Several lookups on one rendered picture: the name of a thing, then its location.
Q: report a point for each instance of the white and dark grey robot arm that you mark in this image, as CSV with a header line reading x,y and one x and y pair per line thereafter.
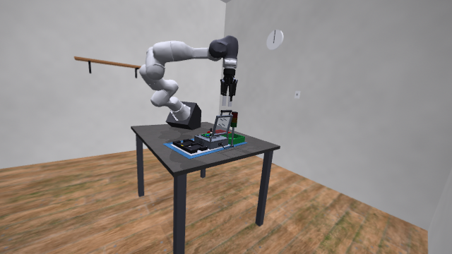
x,y
161,53

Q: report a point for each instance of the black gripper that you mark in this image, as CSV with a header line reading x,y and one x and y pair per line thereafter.
x,y
230,81

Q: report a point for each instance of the green bin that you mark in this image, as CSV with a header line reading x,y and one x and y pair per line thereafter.
x,y
237,138

